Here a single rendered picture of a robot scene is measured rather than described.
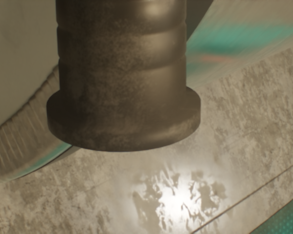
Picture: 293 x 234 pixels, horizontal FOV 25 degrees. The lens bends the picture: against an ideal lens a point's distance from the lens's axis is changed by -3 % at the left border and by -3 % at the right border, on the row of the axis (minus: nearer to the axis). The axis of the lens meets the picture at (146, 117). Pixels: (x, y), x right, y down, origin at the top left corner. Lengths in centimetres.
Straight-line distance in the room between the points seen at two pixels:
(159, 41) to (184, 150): 171
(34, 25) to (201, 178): 146
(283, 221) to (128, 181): 64
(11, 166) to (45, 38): 14
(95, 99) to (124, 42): 2
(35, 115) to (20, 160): 6
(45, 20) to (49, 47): 2
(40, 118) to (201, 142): 143
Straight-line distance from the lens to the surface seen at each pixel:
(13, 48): 52
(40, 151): 53
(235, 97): 206
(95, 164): 167
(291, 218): 220
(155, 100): 17
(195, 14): 42
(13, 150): 56
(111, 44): 16
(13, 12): 50
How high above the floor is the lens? 135
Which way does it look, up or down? 49 degrees down
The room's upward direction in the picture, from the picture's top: 76 degrees clockwise
